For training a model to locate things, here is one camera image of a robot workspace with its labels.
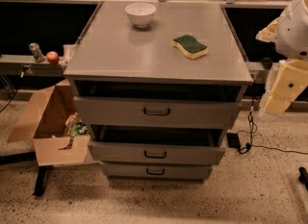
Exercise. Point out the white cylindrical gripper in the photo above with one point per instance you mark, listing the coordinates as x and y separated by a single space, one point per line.
294 34

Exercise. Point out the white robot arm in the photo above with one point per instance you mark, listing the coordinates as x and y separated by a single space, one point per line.
289 32

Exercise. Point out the grey drawer cabinet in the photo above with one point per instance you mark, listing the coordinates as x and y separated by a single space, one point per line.
117 60

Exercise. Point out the grey bottom drawer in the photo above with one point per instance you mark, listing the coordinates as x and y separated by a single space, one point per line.
173 172

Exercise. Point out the open cardboard box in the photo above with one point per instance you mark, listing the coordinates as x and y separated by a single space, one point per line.
43 123

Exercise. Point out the black phone on shelf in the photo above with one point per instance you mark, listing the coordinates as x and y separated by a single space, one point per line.
266 63

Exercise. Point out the black power adapter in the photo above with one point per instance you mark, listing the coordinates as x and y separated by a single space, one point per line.
233 140

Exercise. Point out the green yellow sponge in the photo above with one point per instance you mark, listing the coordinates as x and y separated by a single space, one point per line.
190 47

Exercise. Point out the white ceramic bowl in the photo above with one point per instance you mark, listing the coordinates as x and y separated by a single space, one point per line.
140 14

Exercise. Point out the green snack packet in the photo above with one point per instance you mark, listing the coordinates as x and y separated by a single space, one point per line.
78 130

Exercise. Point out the red apple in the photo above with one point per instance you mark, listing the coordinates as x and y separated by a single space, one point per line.
52 57

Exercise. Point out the black table leg foot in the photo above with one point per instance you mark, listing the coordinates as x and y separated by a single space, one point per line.
42 180

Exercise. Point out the small grey figurine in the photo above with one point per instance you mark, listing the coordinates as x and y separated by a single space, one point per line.
36 52

